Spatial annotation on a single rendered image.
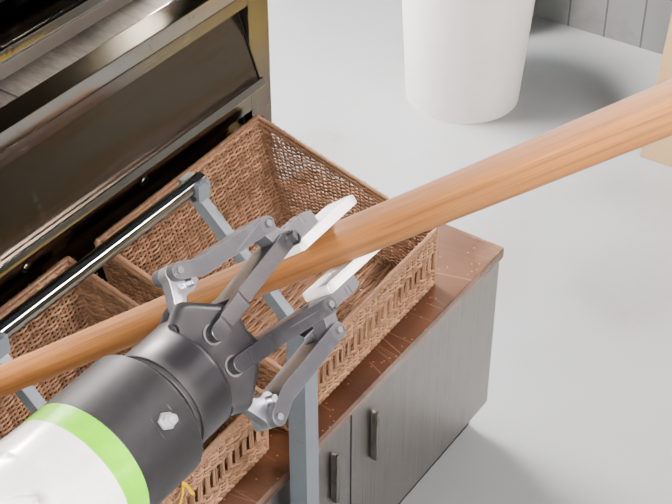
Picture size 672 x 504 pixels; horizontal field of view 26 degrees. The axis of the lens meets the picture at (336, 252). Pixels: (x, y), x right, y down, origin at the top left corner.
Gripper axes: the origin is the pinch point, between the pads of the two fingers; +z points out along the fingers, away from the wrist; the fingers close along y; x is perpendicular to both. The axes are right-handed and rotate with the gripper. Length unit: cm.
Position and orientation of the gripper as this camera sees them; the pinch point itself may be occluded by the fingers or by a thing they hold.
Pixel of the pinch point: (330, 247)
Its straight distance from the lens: 105.2
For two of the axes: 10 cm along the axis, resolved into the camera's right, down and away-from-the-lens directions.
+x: 6.3, -2.6, -7.3
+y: 5.4, 8.2, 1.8
